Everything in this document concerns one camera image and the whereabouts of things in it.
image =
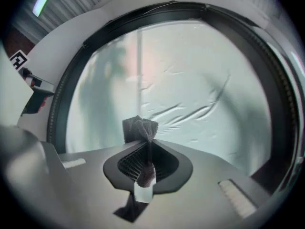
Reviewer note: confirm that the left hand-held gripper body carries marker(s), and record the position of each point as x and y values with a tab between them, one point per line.
38	86

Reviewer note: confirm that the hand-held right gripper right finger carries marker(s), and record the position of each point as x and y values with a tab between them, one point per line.
202	175

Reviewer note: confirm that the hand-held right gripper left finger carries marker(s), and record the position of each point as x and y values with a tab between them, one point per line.
90	170

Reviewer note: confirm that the grey cloth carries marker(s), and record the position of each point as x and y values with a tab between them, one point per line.
140	130

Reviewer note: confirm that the frosted window glass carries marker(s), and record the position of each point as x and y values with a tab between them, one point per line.
190	80

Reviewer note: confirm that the black-framed glass window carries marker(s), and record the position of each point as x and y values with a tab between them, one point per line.
56	108

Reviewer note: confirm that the white light strip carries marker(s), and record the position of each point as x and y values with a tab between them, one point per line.
43	1

